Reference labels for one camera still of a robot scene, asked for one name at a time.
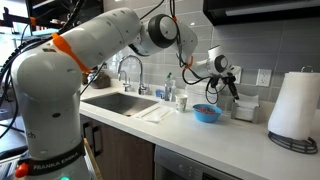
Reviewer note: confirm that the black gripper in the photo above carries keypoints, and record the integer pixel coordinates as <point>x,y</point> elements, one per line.
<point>229,81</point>

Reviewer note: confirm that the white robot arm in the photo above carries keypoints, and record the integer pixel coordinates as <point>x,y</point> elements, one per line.
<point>47,81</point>

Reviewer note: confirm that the silver napkin holder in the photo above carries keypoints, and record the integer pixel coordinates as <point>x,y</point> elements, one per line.
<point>249,114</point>

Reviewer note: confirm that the white napkin stack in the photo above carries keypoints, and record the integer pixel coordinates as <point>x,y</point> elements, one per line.
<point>197,94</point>

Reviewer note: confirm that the patterned paper cup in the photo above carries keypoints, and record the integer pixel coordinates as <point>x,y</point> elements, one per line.
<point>181,102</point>

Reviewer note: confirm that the dark round object on counter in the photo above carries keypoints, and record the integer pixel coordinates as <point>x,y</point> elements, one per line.
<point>102,80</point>

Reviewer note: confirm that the blue bowl with candies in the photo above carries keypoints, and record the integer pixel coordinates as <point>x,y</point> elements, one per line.
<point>207,113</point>

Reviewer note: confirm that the paper towel roll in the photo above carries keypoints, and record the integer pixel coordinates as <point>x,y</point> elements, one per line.
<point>296,104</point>

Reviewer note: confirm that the dish soap bottle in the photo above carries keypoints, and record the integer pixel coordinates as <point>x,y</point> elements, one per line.
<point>169,82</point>

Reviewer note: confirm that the blue sponge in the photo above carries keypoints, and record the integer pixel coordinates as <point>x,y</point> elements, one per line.
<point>159,93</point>

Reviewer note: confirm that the black range hood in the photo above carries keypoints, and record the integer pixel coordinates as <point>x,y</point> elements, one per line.
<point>223,12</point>

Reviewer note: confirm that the white paper towel sheet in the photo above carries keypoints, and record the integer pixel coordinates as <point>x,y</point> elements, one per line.
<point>155,114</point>

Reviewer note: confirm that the stainless dishwasher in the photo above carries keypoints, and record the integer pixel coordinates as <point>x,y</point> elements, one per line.
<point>170,165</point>

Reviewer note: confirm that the chrome kitchen faucet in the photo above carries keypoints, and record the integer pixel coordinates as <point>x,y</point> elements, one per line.
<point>131,65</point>

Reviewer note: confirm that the stainless steel sink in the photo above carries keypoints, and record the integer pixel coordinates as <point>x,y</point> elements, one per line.
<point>119,103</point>

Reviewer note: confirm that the wooden cabinet door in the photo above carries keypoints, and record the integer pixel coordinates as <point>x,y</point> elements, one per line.
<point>118,154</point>

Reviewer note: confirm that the white light switch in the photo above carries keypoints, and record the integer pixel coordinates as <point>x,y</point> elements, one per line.
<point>238,77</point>

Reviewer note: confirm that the white wall outlet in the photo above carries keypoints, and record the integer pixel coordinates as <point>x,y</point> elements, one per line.
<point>263,77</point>

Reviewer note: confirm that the black wire towel holder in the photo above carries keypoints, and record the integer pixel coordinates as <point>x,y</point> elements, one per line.
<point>308,146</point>

